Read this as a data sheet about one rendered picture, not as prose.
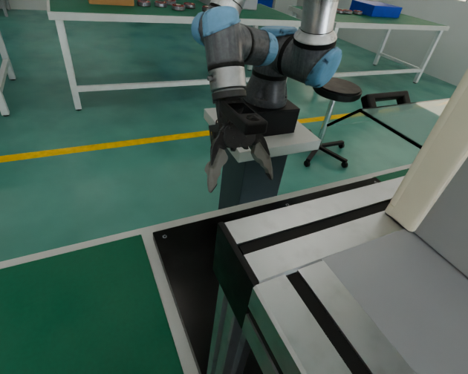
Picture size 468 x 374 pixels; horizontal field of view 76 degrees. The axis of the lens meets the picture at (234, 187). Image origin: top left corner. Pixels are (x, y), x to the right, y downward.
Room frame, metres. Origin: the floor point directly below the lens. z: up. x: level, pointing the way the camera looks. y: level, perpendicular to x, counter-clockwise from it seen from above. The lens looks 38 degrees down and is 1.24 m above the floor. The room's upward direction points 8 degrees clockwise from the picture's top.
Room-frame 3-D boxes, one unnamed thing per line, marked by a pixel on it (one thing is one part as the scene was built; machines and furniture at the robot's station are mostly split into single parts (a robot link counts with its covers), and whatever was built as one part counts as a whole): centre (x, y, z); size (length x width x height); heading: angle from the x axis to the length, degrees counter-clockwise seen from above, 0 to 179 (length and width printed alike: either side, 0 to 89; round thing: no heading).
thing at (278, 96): (1.02, -0.06, 0.89); 0.15 x 0.15 x 0.10
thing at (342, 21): (4.43, -1.39, 0.38); 1.90 x 0.90 x 0.75; 120
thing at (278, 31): (1.01, -0.07, 1.01); 0.13 x 0.12 x 0.14; 51
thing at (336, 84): (2.19, -0.65, 0.28); 0.54 x 0.49 x 0.56; 30
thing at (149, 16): (3.19, 0.72, 0.38); 2.20 x 0.90 x 0.75; 120
